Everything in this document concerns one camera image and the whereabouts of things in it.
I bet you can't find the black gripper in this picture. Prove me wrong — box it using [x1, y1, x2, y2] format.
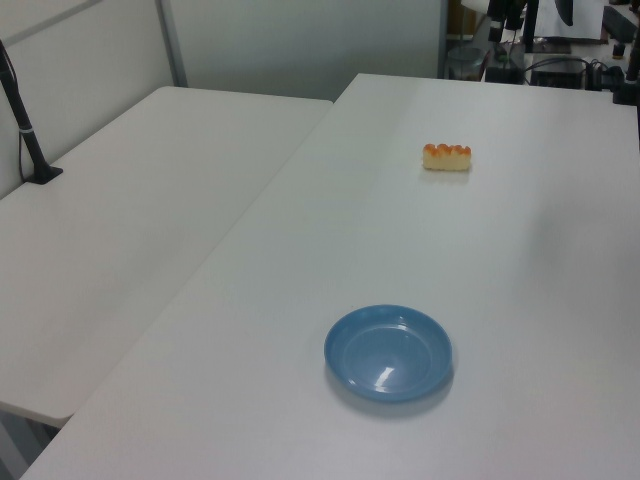
[487, 0, 526, 43]

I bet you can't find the orange glazed bread roll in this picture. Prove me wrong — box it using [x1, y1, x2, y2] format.
[421, 142, 474, 173]

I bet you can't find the blue plastic plate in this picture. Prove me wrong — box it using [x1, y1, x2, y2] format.
[323, 304, 455, 404]

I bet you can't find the black vertical pole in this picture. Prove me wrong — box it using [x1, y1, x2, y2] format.
[522, 0, 540, 55]

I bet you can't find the brown wooden cabinet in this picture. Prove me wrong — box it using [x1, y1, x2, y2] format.
[447, 0, 479, 37]

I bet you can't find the small black box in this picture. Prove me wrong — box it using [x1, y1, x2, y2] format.
[481, 64, 524, 84]

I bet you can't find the grey round waste bin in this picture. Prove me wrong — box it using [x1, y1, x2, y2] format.
[447, 46, 486, 82]

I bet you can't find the black electronics box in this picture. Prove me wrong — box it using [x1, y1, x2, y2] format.
[529, 56, 587, 89]

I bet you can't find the white side table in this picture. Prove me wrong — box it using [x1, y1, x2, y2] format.
[0, 85, 335, 429]

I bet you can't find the black cable bundle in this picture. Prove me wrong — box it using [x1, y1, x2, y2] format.
[583, 57, 626, 93]

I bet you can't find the black table clamp mount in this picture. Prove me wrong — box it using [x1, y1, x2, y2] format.
[608, 29, 640, 107]

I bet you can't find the grey metal partition post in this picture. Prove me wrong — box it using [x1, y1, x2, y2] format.
[155, 0, 189, 88]

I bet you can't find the black angled camera stand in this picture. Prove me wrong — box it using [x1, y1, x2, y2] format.
[0, 38, 65, 187]

